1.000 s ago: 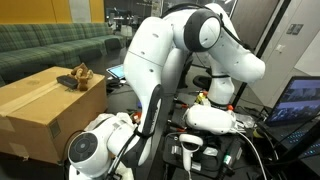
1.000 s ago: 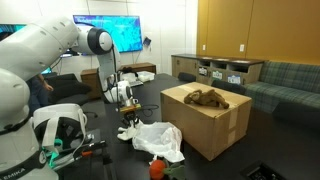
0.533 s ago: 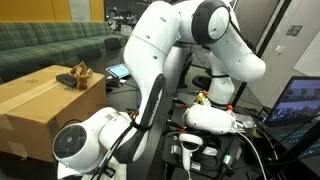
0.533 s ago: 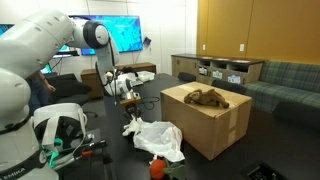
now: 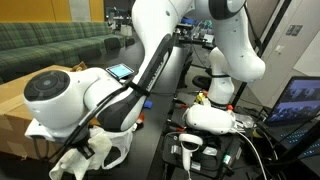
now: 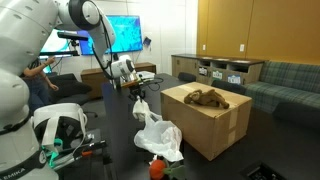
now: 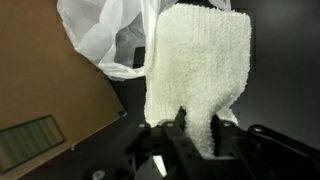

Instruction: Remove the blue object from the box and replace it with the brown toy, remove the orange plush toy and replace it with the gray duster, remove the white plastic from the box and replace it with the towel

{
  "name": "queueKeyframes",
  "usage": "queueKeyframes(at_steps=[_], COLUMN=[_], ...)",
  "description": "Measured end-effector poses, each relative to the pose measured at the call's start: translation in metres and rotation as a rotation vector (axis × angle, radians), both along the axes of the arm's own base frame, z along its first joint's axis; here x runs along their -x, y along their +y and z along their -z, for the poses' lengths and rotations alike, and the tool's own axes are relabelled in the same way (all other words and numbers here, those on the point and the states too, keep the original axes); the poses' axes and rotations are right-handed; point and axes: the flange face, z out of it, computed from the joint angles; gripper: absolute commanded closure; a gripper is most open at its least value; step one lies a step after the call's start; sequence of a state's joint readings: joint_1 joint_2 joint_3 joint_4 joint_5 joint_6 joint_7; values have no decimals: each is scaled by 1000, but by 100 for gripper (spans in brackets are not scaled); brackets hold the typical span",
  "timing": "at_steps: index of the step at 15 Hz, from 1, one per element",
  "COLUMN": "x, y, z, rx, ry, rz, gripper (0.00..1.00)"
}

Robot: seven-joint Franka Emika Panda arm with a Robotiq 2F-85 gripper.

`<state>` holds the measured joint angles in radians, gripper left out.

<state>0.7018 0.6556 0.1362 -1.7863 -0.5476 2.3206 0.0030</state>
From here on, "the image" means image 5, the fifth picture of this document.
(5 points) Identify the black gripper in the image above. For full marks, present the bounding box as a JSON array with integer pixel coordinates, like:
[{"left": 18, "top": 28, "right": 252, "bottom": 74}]
[{"left": 75, "top": 133, "right": 97, "bottom": 160}]

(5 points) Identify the green plaid couch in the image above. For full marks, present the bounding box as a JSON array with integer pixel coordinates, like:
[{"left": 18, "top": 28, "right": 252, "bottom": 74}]
[{"left": 0, "top": 20, "right": 127, "bottom": 84}]

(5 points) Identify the open black laptop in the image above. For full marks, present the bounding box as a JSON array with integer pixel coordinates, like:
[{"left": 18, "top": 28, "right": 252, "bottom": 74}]
[{"left": 265, "top": 75, "right": 320, "bottom": 162}]

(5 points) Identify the white wall light switch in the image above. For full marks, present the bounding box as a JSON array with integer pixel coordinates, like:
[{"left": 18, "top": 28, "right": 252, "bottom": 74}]
[{"left": 274, "top": 44, "right": 286, "bottom": 55}]

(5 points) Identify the white VR controller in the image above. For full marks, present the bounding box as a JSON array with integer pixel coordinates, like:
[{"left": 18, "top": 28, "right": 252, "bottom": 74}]
[{"left": 178, "top": 133, "right": 204, "bottom": 173}]

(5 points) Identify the black perforated mounting board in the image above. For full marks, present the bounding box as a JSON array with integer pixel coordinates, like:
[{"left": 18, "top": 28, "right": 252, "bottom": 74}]
[{"left": 162, "top": 131, "right": 249, "bottom": 179}]

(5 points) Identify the yellow emergency stop button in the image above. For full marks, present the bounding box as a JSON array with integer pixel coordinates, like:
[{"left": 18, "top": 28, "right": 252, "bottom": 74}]
[{"left": 195, "top": 91, "right": 210, "bottom": 106}]

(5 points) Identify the orange handled black clamp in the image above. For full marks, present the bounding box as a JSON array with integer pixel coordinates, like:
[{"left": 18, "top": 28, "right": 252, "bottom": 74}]
[
  {"left": 167, "top": 119, "right": 188, "bottom": 133},
  {"left": 173, "top": 98, "right": 190, "bottom": 110}
]

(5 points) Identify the cardboard box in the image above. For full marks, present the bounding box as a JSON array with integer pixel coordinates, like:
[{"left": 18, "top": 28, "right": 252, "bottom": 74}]
[{"left": 0, "top": 64, "right": 101, "bottom": 162}]

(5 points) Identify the tablet with white screen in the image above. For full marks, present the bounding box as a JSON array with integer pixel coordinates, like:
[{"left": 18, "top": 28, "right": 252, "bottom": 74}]
[{"left": 105, "top": 62, "right": 136, "bottom": 80}]

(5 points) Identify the white cable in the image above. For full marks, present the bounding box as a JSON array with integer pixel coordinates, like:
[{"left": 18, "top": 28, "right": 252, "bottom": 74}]
[{"left": 233, "top": 129, "right": 270, "bottom": 180}]

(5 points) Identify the white plastic bag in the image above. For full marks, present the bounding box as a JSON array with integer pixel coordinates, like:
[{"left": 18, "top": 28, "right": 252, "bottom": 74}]
[{"left": 98, "top": 128, "right": 134, "bottom": 170}]

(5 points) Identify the white VR headset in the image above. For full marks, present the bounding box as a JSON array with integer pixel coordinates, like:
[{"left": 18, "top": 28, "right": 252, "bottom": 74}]
[{"left": 184, "top": 103, "right": 238, "bottom": 136}]

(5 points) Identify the white cloth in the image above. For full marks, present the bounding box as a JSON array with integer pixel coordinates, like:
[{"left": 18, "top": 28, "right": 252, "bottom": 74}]
[{"left": 48, "top": 125, "right": 113, "bottom": 180}]

